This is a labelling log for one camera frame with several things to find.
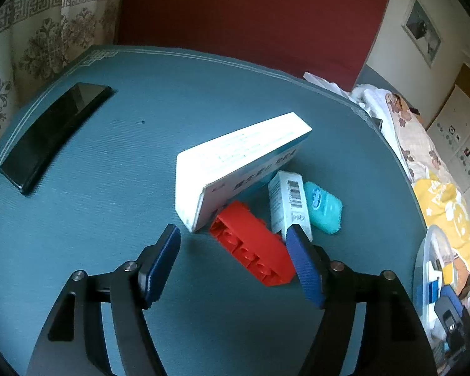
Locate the black phone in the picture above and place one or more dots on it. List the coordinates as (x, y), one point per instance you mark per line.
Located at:
(51, 137)

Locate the framed wall picture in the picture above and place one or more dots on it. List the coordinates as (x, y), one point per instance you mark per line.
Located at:
(421, 27)

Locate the yellow and white box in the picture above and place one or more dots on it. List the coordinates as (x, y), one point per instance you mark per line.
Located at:
(447, 274)

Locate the teal desktop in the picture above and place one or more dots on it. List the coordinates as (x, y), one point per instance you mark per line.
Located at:
(102, 203)

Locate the beige patterned curtain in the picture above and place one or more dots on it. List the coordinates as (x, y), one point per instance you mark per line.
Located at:
(43, 35)

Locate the yellow star cloth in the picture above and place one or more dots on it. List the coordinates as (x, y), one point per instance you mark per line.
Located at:
(450, 211)

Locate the white crumpled cloth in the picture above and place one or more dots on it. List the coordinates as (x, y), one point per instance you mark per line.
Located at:
(370, 100)

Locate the teal dental floss case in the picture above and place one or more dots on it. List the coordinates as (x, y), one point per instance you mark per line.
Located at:
(323, 207)

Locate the small teal and white box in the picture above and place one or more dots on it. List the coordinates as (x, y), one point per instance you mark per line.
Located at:
(288, 199)

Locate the white and blue medicine box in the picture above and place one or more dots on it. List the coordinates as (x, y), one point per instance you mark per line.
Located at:
(235, 152)

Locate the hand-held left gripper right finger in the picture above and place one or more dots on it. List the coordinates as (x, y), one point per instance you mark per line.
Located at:
(303, 266)

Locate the red toy block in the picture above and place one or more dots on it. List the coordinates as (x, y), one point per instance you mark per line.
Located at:
(254, 239)

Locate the beige cabinet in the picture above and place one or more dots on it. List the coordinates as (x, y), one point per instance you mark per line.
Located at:
(462, 137)

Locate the red headboard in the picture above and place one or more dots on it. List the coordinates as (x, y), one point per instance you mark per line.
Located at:
(258, 19)

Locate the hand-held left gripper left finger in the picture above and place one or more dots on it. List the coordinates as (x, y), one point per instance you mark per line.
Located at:
(164, 258)

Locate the clear plastic bowl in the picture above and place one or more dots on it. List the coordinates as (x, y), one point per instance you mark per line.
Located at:
(421, 266)

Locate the floral blanket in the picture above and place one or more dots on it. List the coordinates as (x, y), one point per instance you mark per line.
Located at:
(411, 137)

